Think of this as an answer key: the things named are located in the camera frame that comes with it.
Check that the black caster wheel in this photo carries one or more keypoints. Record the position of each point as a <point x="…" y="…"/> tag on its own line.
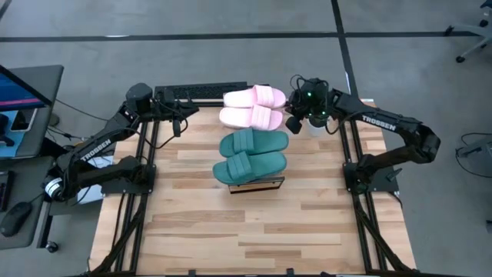
<point x="52" y="246"/>

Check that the pink foam slide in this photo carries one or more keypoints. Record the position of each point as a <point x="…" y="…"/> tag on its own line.
<point x="242" y="98"/>
<point x="238" y="118"/>

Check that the desk computer monitor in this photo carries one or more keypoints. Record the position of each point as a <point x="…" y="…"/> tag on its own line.
<point x="19" y="94"/>

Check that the black frame wooden shelf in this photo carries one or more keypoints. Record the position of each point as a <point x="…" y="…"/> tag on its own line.
<point x="255" y="186"/>

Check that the grey office chair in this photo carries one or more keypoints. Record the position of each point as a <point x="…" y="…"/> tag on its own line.
<point x="467" y="29"/>

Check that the white box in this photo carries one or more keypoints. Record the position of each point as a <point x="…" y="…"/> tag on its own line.
<point x="90" y="194"/>

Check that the teal foam slide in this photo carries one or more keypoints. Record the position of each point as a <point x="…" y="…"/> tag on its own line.
<point x="265" y="167"/>
<point x="269" y="143"/>

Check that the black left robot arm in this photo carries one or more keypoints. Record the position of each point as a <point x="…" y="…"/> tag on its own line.
<point x="96" y="148"/>

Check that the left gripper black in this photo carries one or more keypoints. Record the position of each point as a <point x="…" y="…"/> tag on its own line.
<point x="167" y="104"/>

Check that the smartphone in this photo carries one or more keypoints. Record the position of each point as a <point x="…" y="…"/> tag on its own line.
<point x="23" y="120"/>

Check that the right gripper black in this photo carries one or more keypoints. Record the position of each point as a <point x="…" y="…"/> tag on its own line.
<point x="311" y="104"/>

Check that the black computer mouse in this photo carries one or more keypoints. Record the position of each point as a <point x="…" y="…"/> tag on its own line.
<point x="15" y="217"/>

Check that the grey desk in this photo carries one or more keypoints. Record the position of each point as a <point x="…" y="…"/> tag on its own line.
<point x="27" y="173"/>

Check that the black keyboard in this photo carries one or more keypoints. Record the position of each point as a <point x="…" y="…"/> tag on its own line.
<point x="4" y="190"/>

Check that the green plant in white pot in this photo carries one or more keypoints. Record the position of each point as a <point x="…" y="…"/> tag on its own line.
<point x="317" y="132"/>

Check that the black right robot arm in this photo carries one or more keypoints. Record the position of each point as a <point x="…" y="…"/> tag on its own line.
<point x="384" y="124"/>

